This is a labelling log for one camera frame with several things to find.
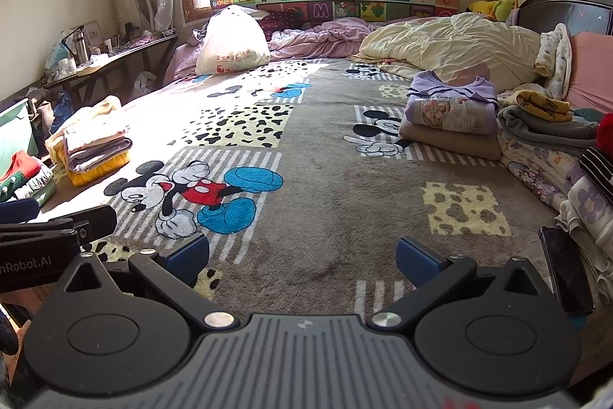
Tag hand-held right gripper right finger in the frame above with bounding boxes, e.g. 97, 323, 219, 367
366, 237, 555, 333

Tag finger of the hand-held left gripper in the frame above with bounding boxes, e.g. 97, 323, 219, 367
0, 197, 40, 224
0, 204, 118, 248

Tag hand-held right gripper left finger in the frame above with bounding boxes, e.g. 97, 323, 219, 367
56, 233, 240, 334

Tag green folded garment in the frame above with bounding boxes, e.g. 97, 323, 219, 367
0, 172, 30, 205

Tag red folded garment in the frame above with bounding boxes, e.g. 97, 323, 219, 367
0, 150, 42, 186

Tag yellow knit folded garment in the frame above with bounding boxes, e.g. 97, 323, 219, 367
50, 141, 131, 187

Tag grey lavender folded garment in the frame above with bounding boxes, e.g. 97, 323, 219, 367
67, 138, 134, 172

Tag green storage box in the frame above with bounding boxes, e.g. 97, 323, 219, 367
0, 97, 40, 180

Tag pale pink folded garment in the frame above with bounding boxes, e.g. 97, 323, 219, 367
63, 125, 131, 157

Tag cartoon mouse printed blanket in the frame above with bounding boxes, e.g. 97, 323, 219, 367
38, 57, 590, 324

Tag cream fuzzy folded garment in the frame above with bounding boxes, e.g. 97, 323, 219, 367
58, 95, 130, 136

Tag purple cartoon print cloth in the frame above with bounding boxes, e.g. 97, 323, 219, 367
508, 160, 572, 207

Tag small white plastic bag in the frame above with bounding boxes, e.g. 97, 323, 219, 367
133, 71, 158, 96

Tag black smartphone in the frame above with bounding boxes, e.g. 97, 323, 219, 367
539, 226, 595, 314

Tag folded garment with flower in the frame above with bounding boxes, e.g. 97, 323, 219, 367
405, 97, 500, 136

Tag steel thermos flask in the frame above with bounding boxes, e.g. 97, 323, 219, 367
72, 30, 90, 61

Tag dark side desk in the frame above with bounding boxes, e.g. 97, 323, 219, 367
43, 33, 179, 103

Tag purple folded shirt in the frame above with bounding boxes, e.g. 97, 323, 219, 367
406, 70, 500, 108

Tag grey-blue folded garment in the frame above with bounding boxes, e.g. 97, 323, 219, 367
498, 105, 599, 151

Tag white garment purple flowers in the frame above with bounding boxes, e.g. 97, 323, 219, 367
558, 176, 613, 295

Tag yellow printed garment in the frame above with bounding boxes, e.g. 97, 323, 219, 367
498, 88, 573, 122

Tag black striped garment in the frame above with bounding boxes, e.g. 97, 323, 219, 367
579, 145, 613, 192

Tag cream quilt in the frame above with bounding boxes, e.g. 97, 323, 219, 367
359, 12, 542, 91

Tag lilac duvet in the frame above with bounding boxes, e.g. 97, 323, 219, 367
165, 17, 379, 79

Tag white floral baby blanket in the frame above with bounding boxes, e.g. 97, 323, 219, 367
534, 23, 573, 100

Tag pink pillow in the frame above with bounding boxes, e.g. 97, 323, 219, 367
565, 32, 613, 115

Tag yellow plush toy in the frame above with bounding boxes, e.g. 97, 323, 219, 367
467, 0, 501, 19

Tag colourful alphabet play mat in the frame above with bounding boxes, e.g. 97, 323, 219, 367
210, 0, 461, 24

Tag green plush toy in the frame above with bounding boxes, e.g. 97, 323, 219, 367
493, 0, 519, 23

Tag dark wooden headboard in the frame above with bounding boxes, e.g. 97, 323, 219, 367
518, 0, 613, 37

